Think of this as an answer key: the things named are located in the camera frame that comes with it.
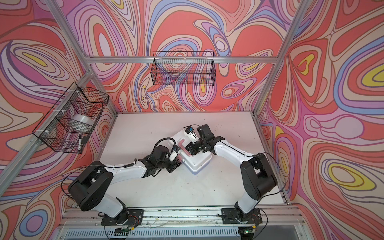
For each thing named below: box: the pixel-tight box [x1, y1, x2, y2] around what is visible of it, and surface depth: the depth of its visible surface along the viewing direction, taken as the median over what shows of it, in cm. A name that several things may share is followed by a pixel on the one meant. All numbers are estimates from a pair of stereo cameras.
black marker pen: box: [78, 134, 82, 153], surface depth 74 cm
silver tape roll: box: [71, 114, 95, 126], surface depth 75 cm
